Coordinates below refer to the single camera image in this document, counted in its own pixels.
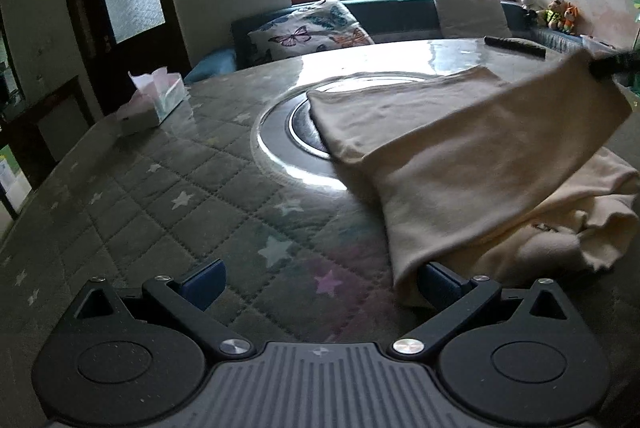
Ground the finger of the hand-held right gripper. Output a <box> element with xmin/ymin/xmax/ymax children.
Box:
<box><xmin>587</xmin><ymin>50</ymin><xmax>640</xmax><ymax>82</ymax></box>

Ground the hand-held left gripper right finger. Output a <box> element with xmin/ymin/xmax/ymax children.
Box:
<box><xmin>386</xmin><ymin>262</ymin><xmax>572</xmax><ymax>359</ymax></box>

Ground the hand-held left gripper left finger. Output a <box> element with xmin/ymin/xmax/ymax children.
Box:
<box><xmin>74</xmin><ymin>259</ymin><xmax>255</xmax><ymax>360</ymax></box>

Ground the cream cloth garment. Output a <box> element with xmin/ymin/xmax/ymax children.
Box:
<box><xmin>306</xmin><ymin>48</ymin><xmax>640</xmax><ymax>309</ymax></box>

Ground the clear plastic box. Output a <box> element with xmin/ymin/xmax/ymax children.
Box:
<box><xmin>579</xmin><ymin>35</ymin><xmax>617</xmax><ymax>55</ymax></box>

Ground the brown plush toy green shirt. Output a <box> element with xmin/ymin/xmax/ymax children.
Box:
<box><xmin>546</xmin><ymin>0</ymin><xmax>569</xmax><ymax>30</ymax></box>

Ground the black remote control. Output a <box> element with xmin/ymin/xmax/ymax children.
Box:
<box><xmin>483</xmin><ymin>35</ymin><xmax>547</xmax><ymax>59</ymax></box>

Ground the plain white pillow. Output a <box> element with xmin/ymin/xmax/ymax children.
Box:
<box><xmin>432</xmin><ymin>0</ymin><xmax>514</xmax><ymax>40</ymax></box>

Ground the round glass turntable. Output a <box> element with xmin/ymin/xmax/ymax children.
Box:
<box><xmin>250</xmin><ymin>71</ymin><xmax>453</xmax><ymax>190</ymax></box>

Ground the tissue box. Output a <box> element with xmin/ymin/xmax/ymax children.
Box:
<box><xmin>116</xmin><ymin>67</ymin><xmax>189</xmax><ymax>137</ymax></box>

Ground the dark wooden cabinet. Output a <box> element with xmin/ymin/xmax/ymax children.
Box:
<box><xmin>0</xmin><ymin>75</ymin><xmax>97</xmax><ymax>220</ymax></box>

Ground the teal sofa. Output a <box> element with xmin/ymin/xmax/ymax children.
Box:
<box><xmin>184</xmin><ymin>0</ymin><xmax>608</xmax><ymax>85</ymax></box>

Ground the butterfly print pillow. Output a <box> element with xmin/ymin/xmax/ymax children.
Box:
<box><xmin>248</xmin><ymin>0</ymin><xmax>376</xmax><ymax>65</ymax></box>

